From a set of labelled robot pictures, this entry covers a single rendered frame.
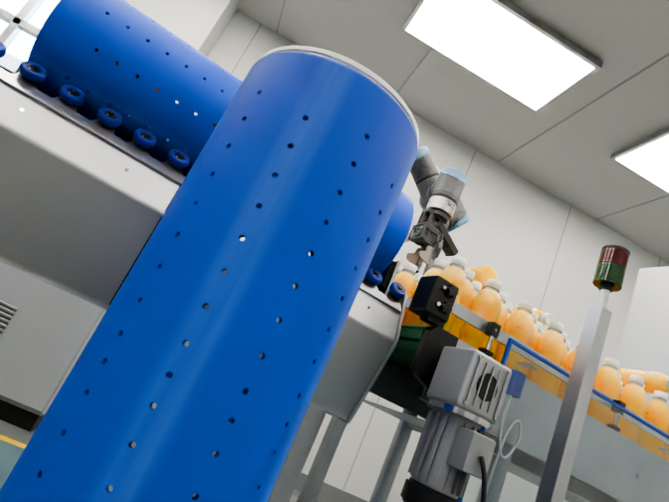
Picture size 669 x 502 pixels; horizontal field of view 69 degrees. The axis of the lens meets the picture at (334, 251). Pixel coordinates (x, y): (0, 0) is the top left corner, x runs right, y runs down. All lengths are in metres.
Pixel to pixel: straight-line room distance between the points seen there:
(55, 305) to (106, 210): 1.71
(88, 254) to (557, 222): 4.70
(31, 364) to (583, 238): 4.71
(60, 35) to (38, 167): 0.26
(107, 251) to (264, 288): 0.55
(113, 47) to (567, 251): 4.69
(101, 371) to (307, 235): 0.26
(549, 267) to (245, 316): 4.66
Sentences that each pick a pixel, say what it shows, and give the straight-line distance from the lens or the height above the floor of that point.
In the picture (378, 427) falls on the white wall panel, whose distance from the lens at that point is 4.19.
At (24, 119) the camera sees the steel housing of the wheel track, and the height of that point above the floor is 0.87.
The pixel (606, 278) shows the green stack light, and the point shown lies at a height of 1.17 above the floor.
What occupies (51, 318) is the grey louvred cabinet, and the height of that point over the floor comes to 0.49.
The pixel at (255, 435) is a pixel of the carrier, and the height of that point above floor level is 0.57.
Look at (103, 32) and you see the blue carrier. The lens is 1.13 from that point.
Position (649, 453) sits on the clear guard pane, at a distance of 1.66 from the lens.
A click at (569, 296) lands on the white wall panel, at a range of 5.20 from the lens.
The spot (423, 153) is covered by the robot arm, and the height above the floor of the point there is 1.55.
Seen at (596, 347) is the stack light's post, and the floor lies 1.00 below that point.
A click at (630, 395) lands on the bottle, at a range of 1.80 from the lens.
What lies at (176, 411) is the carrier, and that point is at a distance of 0.54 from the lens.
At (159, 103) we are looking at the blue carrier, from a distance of 1.09.
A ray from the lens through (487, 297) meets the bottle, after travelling 1.34.
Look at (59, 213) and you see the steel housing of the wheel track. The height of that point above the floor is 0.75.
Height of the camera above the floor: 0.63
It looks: 17 degrees up
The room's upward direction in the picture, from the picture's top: 25 degrees clockwise
